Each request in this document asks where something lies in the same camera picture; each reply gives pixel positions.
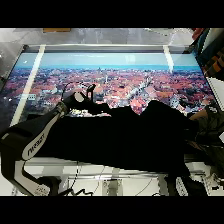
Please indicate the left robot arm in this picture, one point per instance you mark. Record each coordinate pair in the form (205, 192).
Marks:
(31, 136)

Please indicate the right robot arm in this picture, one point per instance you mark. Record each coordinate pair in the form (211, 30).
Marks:
(186, 186)

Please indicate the black garment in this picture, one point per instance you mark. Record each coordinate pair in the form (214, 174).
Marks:
(133, 136)

